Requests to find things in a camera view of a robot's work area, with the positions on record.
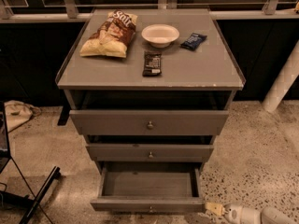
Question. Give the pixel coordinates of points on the grey bottom drawer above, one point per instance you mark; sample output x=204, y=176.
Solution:
x=149, y=187

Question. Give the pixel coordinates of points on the grey drawer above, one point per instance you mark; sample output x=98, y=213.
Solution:
x=148, y=122
x=149, y=187
x=149, y=152

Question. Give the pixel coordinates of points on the white bowl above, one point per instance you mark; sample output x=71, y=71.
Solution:
x=160, y=35

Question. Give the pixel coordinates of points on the grey top drawer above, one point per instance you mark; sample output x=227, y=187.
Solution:
x=148, y=122

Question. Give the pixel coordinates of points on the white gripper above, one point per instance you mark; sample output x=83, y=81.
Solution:
x=234, y=214

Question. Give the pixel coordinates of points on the grey middle drawer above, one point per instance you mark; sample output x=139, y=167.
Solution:
x=149, y=152

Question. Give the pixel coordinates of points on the grey drawer cabinet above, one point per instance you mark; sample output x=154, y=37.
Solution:
x=202, y=80

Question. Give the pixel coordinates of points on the metal window railing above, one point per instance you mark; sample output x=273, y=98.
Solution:
x=80, y=10

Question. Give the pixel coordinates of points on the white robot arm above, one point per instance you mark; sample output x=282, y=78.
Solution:
x=287, y=75

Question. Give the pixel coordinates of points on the yellow brown chip bag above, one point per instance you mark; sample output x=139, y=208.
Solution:
x=113, y=37

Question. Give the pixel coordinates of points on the beige cloth bag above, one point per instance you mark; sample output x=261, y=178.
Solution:
x=18, y=113

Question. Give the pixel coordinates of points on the dark chocolate bar wrapper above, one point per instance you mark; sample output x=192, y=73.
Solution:
x=152, y=64

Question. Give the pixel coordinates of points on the black metal stand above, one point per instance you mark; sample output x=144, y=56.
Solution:
x=29, y=205

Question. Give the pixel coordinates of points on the blue snack packet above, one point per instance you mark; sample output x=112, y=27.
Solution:
x=193, y=42

